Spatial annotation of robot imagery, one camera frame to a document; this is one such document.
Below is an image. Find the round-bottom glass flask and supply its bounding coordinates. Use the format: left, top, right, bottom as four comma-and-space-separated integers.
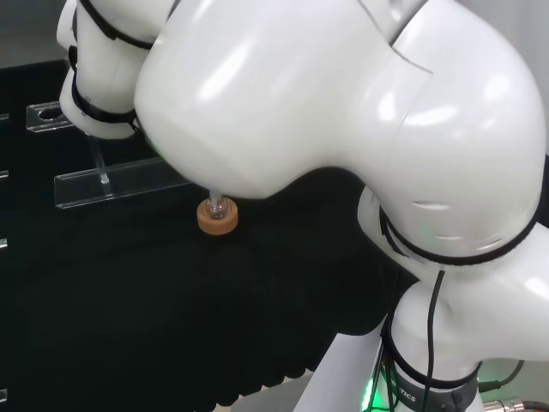
204, 190, 230, 221

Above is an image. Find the clear funnel stand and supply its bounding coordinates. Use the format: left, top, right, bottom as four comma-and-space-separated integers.
26, 101, 195, 212

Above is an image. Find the black bench cloth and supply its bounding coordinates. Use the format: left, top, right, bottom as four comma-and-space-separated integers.
0, 58, 415, 412

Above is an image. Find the cork ring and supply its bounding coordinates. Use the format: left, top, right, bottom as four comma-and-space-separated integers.
196, 197, 239, 238

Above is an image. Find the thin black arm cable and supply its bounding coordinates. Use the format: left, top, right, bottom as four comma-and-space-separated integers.
424, 262, 447, 385

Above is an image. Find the black plugged base cable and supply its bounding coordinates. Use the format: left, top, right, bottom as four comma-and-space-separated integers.
478, 359, 527, 392

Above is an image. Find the metal cable connector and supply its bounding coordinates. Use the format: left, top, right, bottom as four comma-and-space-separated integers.
483, 397, 549, 412

